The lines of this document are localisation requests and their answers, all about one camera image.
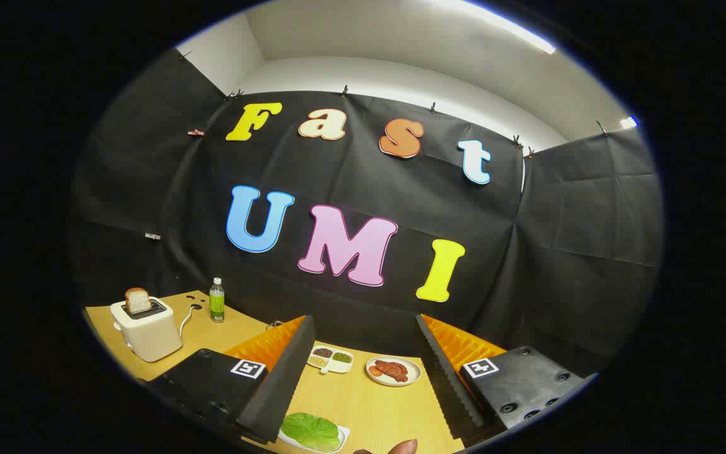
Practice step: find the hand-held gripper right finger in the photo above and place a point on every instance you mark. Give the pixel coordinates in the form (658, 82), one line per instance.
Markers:
(442, 378)

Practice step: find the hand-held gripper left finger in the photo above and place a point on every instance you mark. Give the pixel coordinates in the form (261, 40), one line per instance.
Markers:
(287, 372)

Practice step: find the green lettuce leaf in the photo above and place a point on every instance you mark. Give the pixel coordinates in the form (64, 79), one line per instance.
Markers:
(309, 432)

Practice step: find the white bread slice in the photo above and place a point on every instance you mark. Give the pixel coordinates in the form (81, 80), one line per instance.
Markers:
(138, 301)

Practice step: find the white round meat plate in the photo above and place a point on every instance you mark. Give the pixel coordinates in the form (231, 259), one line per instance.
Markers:
(413, 373)

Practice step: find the white divided bean dish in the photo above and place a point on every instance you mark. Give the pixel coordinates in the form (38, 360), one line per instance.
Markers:
(331, 359)

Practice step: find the red brown meat slice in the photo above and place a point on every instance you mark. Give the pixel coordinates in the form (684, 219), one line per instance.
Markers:
(391, 369)

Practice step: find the white square plate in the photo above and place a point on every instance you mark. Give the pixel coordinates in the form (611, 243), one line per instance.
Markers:
(343, 434)

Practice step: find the green label drink bottle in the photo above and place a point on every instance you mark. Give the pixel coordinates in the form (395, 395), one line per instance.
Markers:
(217, 306)

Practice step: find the cream white toaster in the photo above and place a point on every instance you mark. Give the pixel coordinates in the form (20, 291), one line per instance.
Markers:
(149, 334)

